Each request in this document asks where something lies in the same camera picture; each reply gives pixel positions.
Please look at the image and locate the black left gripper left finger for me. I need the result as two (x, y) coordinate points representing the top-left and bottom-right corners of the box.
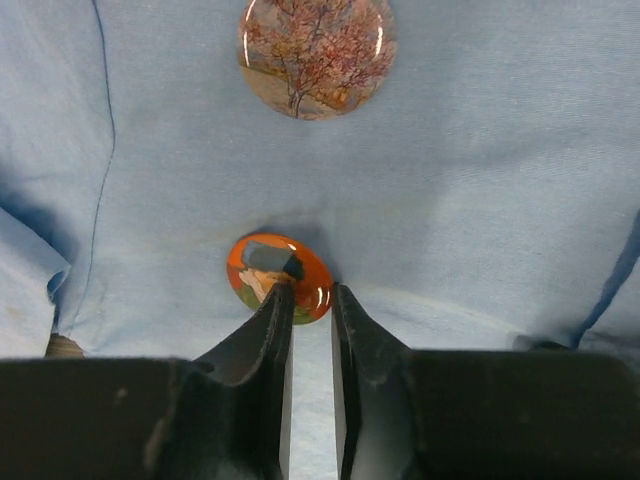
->
(1, 284), (294, 479)

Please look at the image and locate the pink blossom round brooch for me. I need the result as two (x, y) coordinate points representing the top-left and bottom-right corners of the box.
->
(236, 0), (397, 120)

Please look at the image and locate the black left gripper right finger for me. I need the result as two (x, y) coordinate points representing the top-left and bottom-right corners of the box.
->
(332, 284), (639, 479)

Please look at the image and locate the orange painted round brooch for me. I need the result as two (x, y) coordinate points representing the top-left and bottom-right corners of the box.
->
(226, 233), (334, 325)

